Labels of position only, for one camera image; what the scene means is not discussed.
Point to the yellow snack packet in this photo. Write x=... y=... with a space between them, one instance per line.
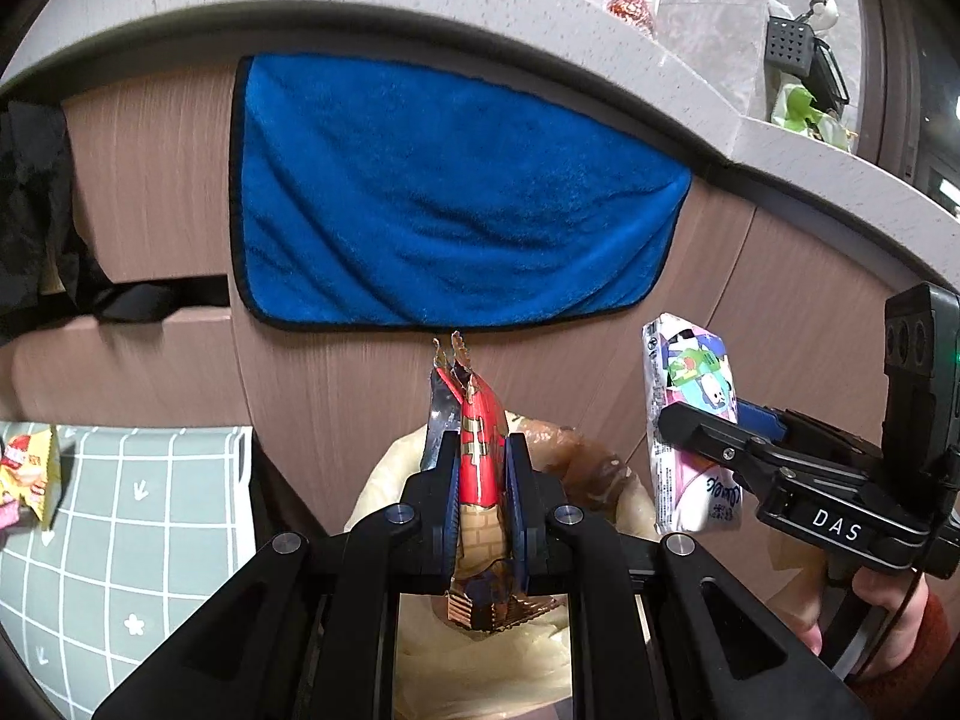
x=34 y=472

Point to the green plastic bag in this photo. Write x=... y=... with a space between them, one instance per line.
x=802 y=109

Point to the person's right forearm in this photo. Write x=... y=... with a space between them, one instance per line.
x=937 y=637

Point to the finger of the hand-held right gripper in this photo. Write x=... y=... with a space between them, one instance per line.
x=705 y=435
x=761 y=420

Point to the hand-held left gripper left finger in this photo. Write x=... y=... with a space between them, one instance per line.
x=453 y=510

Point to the black utensil holder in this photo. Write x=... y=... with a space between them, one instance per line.
x=787 y=45

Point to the white pink snack packet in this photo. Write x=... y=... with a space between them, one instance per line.
x=686 y=465

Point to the red gold snack wrapper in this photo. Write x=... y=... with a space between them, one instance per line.
x=480 y=435

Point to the black cloth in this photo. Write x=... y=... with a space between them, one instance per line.
x=37 y=225

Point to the red label plastic bottle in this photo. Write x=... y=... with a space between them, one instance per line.
x=634 y=4

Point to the person's right hand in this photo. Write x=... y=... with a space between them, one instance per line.
x=885 y=592

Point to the white spoon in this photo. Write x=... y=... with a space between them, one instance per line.
x=823 y=13

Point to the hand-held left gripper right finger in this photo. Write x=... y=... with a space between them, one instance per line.
x=514 y=502

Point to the yellow plastic trash bag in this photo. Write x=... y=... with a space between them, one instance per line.
x=382 y=487

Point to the blue towel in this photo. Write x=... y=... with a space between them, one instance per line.
x=450 y=187

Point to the grey stone countertop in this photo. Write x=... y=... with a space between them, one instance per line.
x=375 y=15

